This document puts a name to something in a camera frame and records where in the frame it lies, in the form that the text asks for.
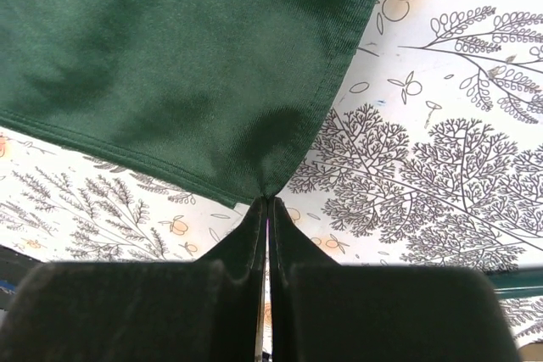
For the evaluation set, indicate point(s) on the floral patterned tablecloth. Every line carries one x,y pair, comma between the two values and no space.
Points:
430,155

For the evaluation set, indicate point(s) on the gold fork teal handle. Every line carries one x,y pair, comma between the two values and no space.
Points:
522,283

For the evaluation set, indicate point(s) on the dark green cloth napkin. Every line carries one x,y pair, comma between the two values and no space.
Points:
220,97

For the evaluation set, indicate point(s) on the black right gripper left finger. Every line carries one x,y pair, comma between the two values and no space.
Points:
205,310

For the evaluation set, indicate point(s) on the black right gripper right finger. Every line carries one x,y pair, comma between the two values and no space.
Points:
324,311

